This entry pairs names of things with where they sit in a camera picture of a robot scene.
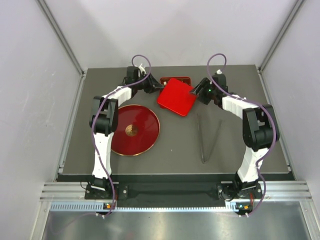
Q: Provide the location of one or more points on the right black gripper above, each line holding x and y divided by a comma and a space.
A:
204, 84

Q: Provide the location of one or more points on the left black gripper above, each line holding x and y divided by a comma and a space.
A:
153, 85

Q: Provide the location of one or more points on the red box lid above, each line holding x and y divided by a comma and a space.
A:
175, 96

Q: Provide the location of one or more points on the round dark red plate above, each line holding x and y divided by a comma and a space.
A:
137, 131

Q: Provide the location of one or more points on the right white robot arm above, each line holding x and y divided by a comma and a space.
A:
260, 130

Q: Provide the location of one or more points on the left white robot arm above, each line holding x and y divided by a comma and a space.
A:
104, 121

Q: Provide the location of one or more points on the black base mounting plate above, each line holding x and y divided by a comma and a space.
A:
178, 194

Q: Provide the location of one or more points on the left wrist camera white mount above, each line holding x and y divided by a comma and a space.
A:
142, 69

